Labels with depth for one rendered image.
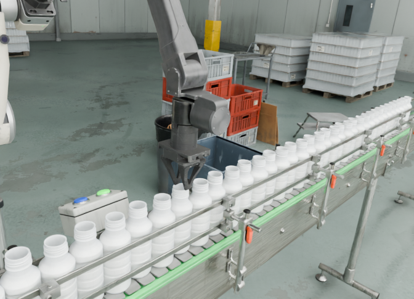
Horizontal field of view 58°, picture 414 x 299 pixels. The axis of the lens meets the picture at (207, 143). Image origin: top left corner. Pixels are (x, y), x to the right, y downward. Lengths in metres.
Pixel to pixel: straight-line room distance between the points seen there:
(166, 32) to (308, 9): 11.67
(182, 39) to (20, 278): 0.50
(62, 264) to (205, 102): 0.38
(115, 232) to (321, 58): 7.11
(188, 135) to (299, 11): 11.82
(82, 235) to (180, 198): 0.24
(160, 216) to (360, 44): 6.78
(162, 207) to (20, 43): 9.75
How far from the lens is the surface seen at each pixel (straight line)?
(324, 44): 7.63
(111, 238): 0.75
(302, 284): 2.50
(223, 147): 1.84
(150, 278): 0.86
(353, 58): 7.43
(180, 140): 0.78
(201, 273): 0.96
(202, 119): 0.71
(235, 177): 0.96
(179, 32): 0.76
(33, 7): 1.26
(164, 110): 3.59
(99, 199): 0.90
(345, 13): 11.81
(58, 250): 0.70
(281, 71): 8.22
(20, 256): 0.72
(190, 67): 0.74
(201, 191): 0.88
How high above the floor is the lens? 1.56
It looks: 21 degrees down
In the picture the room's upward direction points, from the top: 4 degrees clockwise
